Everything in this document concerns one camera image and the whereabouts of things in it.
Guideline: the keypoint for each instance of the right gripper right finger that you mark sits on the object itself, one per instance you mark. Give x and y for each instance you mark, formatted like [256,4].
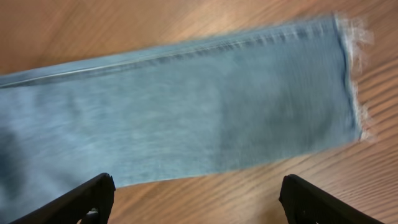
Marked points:
[304,203]

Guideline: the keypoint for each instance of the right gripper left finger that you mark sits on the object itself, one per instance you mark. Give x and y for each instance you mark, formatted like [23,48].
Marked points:
[90,202]

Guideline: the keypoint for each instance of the light blue denim jeans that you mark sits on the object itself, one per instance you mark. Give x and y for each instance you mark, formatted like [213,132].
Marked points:
[183,110]

